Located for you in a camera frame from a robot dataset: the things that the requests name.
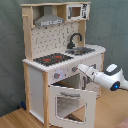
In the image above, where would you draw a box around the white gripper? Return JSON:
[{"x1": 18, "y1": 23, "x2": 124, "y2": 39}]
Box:
[{"x1": 78, "y1": 64, "x2": 94, "y2": 77}]

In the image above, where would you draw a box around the left red stove knob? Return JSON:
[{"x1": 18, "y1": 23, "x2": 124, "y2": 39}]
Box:
[{"x1": 54, "y1": 73, "x2": 60, "y2": 79}]

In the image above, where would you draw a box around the black toy stovetop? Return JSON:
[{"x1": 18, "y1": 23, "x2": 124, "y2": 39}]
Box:
[{"x1": 34, "y1": 53, "x2": 71, "y2": 66}]

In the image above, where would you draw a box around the red stove knob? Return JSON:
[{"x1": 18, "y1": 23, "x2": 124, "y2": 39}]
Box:
[
  {"x1": 54, "y1": 73, "x2": 60, "y2": 79},
  {"x1": 72, "y1": 66, "x2": 78, "y2": 72}
]

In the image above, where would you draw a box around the white cabinet door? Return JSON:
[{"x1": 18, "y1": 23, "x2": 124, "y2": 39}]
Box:
[{"x1": 81, "y1": 57, "x2": 102, "y2": 98}]

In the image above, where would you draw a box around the black toy faucet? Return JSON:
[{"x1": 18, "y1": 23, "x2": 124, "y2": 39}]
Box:
[{"x1": 67, "y1": 33, "x2": 83, "y2": 49}]

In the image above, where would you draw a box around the wooden toy kitchen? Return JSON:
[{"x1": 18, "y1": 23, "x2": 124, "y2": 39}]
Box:
[{"x1": 22, "y1": 2, "x2": 105, "y2": 128}]

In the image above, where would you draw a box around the white toy microwave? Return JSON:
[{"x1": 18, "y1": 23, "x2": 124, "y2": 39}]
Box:
[{"x1": 67, "y1": 3, "x2": 90, "y2": 21}]

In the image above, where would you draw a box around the grey range hood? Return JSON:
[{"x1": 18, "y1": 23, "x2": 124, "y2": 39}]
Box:
[{"x1": 35, "y1": 5, "x2": 64, "y2": 27}]

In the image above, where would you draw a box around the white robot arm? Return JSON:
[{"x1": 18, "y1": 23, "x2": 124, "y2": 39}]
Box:
[{"x1": 78, "y1": 64, "x2": 128, "y2": 91}]

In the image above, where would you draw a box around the right red stove knob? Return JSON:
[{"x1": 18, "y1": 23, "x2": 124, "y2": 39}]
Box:
[{"x1": 72, "y1": 66, "x2": 78, "y2": 72}]

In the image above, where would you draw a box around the grey toy sink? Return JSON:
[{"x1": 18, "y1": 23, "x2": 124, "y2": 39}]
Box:
[{"x1": 65, "y1": 47, "x2": 95, "y2": 55}]

